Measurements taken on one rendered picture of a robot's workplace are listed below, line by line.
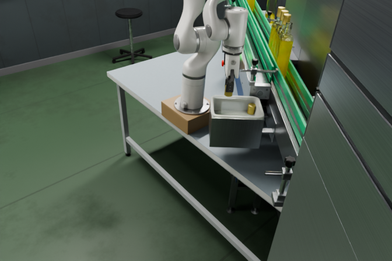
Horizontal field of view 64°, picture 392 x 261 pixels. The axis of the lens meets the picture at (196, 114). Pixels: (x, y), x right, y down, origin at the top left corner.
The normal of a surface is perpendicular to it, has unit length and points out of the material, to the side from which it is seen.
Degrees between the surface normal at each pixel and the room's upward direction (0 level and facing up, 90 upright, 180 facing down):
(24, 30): 90
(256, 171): 0
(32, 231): 0
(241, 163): 0
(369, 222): 90
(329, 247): 90
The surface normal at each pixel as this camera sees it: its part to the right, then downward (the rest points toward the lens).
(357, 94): -1.00, -0.04
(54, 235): 0.04, -0.83
